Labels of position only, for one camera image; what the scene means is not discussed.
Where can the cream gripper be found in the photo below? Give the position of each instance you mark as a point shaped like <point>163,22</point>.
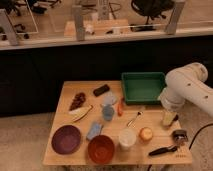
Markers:
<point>169,118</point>

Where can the dark purple grape bunch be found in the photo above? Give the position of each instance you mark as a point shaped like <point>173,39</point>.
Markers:
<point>78,101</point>

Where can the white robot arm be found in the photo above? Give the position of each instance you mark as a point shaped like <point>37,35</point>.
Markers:
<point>186,83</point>

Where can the small dark metal cup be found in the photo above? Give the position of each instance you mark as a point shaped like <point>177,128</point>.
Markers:
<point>180,136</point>

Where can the white plastic cup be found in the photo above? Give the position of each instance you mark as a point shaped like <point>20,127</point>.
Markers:
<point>126,138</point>

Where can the blue plastic cup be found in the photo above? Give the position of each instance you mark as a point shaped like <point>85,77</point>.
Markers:
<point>108,112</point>

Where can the yellow red apple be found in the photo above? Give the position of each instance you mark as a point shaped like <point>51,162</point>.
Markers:
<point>146,134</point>

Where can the green plastic bin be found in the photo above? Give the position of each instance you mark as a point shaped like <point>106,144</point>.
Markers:
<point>142,87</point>

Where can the orange carrot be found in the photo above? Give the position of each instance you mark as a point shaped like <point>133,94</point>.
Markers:
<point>120,108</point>

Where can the clear plastic bag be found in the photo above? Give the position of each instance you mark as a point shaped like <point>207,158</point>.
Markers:
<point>109,99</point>

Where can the dark brown rectangular block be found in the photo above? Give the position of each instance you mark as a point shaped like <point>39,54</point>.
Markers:
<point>101,90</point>

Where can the red bowl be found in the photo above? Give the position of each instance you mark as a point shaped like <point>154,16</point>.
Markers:
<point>101,149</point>

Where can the blue sponge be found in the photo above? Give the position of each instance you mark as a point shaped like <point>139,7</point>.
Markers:
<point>94,130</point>

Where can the wooden table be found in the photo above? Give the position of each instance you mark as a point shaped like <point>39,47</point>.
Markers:
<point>147,116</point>

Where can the black office chair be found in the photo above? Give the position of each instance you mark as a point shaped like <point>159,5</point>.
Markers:
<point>152,8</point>

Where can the purple bowl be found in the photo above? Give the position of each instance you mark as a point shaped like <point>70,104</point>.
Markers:
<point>66,140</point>

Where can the black handled peeler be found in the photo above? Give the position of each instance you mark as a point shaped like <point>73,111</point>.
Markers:
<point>163,150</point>

